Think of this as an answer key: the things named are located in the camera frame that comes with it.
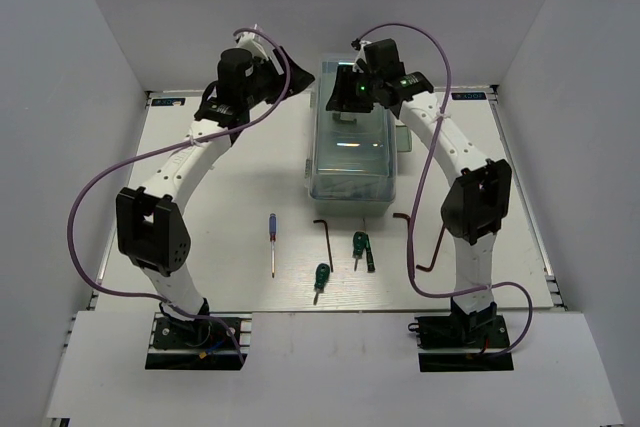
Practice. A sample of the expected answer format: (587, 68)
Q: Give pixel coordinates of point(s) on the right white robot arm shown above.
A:
(479, 187)

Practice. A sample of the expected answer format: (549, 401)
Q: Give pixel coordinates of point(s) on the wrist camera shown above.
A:
(360, 63)
(251, 41)

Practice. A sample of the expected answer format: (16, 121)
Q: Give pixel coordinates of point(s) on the long hex key left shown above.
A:
(324, 224)

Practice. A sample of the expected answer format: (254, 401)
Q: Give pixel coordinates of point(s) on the dark green slim screwdriver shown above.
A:
(368, 251)

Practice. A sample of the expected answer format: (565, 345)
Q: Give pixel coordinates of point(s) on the green stubby screwdriver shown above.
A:
(358, 244)
(322, 274)

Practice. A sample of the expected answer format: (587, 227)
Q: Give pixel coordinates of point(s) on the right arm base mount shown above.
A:
(444, 348)

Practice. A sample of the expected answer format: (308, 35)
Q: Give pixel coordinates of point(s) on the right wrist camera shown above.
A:
(360, 63)

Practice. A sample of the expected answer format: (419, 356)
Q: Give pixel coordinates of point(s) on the blue red precision screwdriver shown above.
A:
(272, 225)

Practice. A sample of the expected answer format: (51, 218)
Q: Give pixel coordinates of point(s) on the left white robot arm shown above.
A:
(151, 231)

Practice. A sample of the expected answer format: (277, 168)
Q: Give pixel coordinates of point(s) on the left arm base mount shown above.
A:
(198, 346)

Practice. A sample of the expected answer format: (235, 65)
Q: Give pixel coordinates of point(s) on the green plastic toolbox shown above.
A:
(351, 167)

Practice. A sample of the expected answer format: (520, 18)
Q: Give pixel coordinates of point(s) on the green stubby screwdriver upper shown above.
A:
(358, 244)

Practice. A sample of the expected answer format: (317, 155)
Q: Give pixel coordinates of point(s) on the large hex key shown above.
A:
(410, 253)

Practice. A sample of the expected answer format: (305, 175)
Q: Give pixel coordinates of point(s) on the angled hex key right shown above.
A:
(435, 253)

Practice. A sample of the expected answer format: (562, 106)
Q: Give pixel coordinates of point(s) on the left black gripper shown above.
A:
(299, 77)

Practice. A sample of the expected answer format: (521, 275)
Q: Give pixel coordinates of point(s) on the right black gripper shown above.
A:
(345, 80)

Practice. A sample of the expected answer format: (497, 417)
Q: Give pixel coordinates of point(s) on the green stubby screwdriver lower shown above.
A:
(322, 274)

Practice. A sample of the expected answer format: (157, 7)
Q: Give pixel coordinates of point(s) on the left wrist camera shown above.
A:
(251, 41)

